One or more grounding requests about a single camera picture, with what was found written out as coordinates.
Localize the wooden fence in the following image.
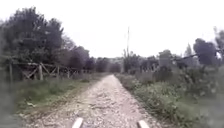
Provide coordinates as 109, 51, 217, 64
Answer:
7, 61, 93, 83

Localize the pale gravel path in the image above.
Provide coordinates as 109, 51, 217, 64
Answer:
23, 74, 164, 128

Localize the row of trees and bushes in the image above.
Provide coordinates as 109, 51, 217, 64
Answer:
122, 28, 224, 84

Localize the tall pole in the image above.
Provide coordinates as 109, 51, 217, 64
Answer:
125, 26, 131, 59

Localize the robot's own part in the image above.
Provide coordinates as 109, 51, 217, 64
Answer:
71, 116, 85, 128
137, 119, 151, 128

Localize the grass verge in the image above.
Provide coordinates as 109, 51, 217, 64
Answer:
114, 71, 224, 128
0, 72, 111, 128

